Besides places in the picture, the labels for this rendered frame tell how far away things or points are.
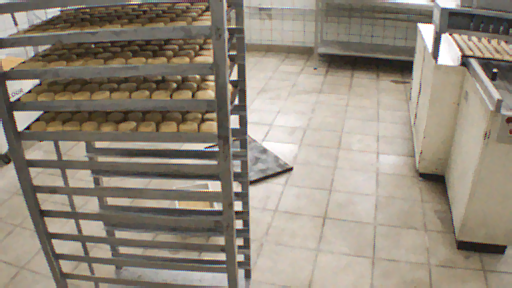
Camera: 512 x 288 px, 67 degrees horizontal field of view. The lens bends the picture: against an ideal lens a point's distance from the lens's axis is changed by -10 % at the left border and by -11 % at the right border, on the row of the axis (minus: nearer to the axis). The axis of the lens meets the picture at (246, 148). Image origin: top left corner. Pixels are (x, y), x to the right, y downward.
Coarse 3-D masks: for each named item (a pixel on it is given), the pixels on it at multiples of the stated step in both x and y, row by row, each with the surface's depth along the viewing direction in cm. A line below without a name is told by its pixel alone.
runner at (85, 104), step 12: (12, 108) 108; (24, 108) 108; (36, 108) 107; (48, 108) 107; (60, 108) 107; (72, 108) 106; (84, 108) 106; (96, 108) 106; (108, 108) 106; (120, 108) 105; (132, 108) 105; (144, 108) 105; (156, 108) 104; (168, 108) 104; (180, 108) 104; (192, 108) 104; (204, 108) 103
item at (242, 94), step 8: (240, 16) 133; (240, 24) 134; (240, 40) 137; (240, 48) 138; (240, 64) 141; (240, 72) 142; (240, 96) 146; (240, 120) 150; (240, 144) 155; (240, 168) 159; (248, 168) 161; (248, 176) 163; (248, 184) 163; (248, 192) 164; (248, 200) 166; (248, 208) 168; (248, 224) 171; (248, 240) 175; (248, 256) 180; (248, 272) 184
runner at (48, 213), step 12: (48, 216) 125; (60, 216) 124; (72, 216) 124; (84, 216) 123; (96, 216) 123; (108, 216) 122; (120, 216) 122; (132, 216) 121; (144, 216) 121; (156, 216) 121
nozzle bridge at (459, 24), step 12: (444, 12) 223; (456, 12) 228; (468, 12) 218; (480, 12) 216; (492, 12) 215; (504, 12) 217; (444, 24) 226; (456, 24) 231; (468, 24) 229; (432, 36) 251; (480, 36) 225; (492, 36) 223; (504, 36) 220; (432, 48) 249
